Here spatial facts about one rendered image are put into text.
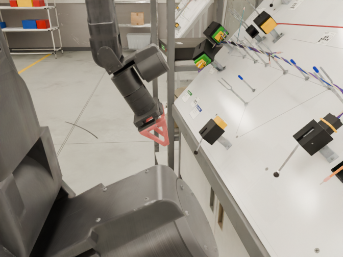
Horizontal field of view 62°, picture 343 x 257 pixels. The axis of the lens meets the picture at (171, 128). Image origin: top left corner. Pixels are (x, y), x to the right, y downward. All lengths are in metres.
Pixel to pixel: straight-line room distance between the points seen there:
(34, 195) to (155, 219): 0.07
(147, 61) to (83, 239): 0.50
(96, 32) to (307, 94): 0.58
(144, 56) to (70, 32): 7.60
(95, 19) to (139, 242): 0.51
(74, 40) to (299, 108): 7.62
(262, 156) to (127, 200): 0.68
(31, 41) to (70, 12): 1.29
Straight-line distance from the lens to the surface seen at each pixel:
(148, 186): 0.17
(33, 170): 0.19
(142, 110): 0.66
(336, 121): 0.66
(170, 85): 1.49
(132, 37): 7.44
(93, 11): 0.62
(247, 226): 0.75
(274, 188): 0.75
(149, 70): 0.63
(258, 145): 0.86
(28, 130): 0.18
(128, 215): 0.17
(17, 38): 8.67
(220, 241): 1.11
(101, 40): 0.62
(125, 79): 0.64
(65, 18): 8.20
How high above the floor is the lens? 1.38
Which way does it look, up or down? 25 degrees down
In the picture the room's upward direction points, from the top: straight up
